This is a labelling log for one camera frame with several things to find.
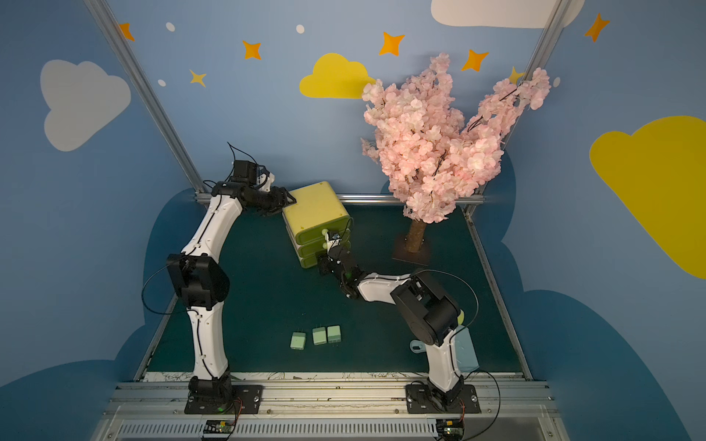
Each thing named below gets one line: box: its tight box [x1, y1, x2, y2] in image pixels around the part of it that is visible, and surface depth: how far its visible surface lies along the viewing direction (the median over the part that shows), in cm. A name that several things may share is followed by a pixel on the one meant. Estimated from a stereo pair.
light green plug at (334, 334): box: [327, 325, 342, 344], surface depth 86 cm
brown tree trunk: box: [407, 219, 427, 254], surface depth 101 cm
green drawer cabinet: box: [282, 180, 353, 270], surface depth 93 cm
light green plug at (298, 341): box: [290, 331, 307, 351], surface depth 85 cm
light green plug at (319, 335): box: [312, 327, 328, 346], surface depth 86 cm
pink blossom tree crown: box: [361, 53, 552, 224], surface depth 66 cm
